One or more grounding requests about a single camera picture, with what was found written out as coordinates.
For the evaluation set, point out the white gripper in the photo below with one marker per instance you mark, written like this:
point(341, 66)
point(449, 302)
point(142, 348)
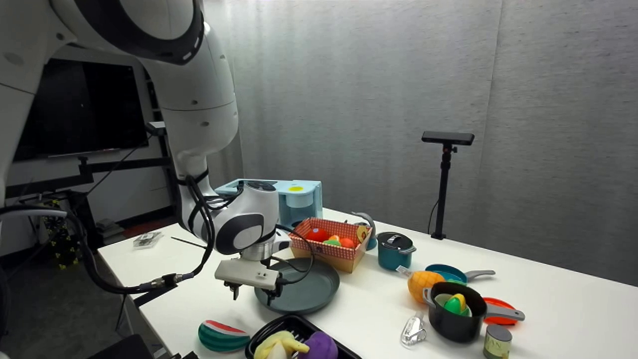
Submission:
point(250, 274)

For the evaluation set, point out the grey plate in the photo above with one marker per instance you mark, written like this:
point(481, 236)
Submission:
point(310, 286)

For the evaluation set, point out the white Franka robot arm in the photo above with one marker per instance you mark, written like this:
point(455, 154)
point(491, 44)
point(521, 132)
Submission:
point(192, 86)

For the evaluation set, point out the black plastic tray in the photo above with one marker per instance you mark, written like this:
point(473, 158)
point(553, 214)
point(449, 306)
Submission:
point(292, 322)

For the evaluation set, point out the plush watermelon slice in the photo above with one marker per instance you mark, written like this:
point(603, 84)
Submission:
point(222, 336)

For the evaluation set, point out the yellow plush banana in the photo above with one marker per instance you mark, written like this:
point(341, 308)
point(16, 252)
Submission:
point(280, 344)

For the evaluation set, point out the orange checked cardboard basket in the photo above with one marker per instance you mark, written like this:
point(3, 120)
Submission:
point(326, 256)

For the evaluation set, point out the purple plush fruit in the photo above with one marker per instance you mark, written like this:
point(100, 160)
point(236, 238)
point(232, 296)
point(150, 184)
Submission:
point(320, 346)

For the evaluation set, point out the red plush fruit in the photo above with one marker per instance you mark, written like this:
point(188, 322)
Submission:
point(347, 242)
point(318, 234)

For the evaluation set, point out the green plush fruit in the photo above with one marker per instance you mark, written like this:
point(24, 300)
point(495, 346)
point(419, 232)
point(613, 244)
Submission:
point(333, 240)

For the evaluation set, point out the light blue toy appliance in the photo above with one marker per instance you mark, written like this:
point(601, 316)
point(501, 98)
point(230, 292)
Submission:
point(300, 200)

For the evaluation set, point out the small silver metal part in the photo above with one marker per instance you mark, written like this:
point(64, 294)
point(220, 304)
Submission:
point(148, 240)

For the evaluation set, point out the teal toy pot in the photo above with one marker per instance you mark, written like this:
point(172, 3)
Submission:
point(391, 258)

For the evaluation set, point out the orange plush fruit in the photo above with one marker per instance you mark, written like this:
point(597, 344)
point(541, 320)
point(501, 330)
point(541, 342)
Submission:
point(421, 284)

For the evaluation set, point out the teal toy pan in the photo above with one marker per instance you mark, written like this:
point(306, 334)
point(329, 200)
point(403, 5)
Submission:
point(447, 272)

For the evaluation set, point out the plant with yellow flowers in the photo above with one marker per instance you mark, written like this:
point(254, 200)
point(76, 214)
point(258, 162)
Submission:
point(60, 240)

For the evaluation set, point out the yellow green plush vegetable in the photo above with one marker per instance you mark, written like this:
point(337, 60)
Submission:
point(455, 304)

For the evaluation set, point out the black toy pot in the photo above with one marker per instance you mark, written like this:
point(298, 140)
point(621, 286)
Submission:
point(455, 328)

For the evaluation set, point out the red toy pan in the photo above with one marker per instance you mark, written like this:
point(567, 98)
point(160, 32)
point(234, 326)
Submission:
point(495, 306)

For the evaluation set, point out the black monitor screen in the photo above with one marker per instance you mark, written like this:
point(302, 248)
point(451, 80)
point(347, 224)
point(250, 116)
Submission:
point(80, 112)

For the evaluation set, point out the black metal rail frame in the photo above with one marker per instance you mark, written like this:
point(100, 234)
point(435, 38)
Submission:
point(84, 170)

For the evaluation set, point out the black camera on stand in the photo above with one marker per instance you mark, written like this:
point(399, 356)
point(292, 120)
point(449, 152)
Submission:
point(449, 136)

